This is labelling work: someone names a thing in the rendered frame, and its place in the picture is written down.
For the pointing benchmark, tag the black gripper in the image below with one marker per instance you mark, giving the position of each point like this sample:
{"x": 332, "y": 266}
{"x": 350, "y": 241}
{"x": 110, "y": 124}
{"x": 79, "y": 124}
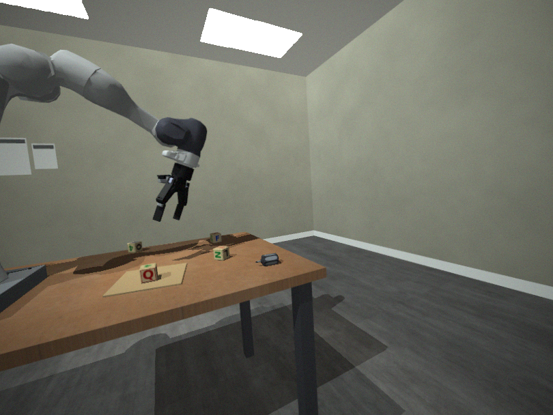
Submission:
{"x": 176, "y": 184}

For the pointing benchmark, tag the beige square mat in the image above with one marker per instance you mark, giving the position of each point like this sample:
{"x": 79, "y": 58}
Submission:
{"x": 130, "y": 282}

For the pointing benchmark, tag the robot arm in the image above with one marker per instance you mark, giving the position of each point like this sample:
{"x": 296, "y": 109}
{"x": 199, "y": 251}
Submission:
{"x": 33, "y": 76}

